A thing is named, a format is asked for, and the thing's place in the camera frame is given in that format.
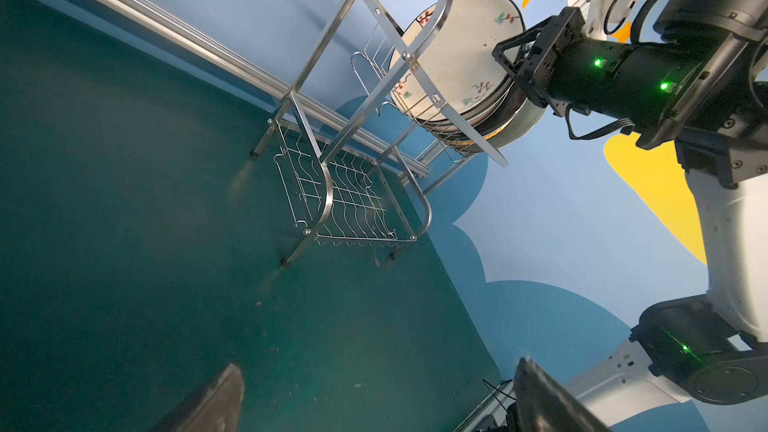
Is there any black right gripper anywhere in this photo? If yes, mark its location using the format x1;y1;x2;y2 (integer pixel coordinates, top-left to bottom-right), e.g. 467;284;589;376
492;7;585;117

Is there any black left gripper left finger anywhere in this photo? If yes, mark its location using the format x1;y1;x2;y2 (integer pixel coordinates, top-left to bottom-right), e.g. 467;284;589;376
151;363;245;432

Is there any steel two-tier dish rack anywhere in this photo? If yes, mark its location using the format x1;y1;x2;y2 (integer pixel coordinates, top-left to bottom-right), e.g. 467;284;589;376
251;0;508;267

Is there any cream floral plate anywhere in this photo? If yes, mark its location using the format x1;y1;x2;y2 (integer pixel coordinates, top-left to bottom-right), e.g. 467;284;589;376
391;0;525;125

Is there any aluminium back frame rail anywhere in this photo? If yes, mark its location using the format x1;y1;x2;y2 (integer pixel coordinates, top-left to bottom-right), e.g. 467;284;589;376
8;0;430;178

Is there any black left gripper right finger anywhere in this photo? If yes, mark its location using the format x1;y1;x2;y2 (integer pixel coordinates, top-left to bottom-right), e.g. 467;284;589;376
512;358;610;432

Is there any large pale green plate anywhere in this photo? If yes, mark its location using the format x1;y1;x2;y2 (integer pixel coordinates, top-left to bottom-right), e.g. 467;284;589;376
477;99;545;149

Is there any white plate with black motif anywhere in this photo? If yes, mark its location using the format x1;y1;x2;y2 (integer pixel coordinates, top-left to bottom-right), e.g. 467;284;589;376
414;80;513;135

